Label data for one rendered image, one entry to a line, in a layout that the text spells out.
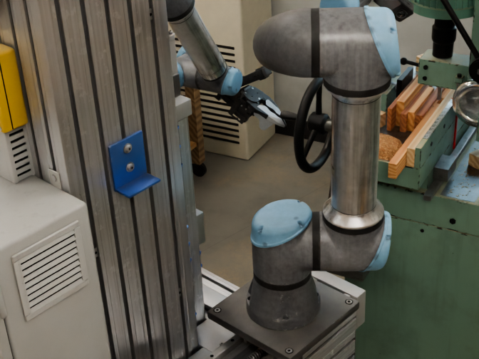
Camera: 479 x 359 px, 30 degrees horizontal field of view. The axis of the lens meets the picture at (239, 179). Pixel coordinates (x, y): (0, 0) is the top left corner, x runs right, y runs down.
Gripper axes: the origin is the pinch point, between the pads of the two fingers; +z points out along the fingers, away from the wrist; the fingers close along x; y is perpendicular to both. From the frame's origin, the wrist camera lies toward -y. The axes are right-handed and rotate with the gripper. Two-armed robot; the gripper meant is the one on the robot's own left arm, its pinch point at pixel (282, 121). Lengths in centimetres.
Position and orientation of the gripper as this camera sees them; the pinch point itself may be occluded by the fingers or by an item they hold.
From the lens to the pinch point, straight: 246.0
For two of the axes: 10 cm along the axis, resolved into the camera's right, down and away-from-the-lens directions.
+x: -5.0, 3.9, -7.8
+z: 7.6, 6.3, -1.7
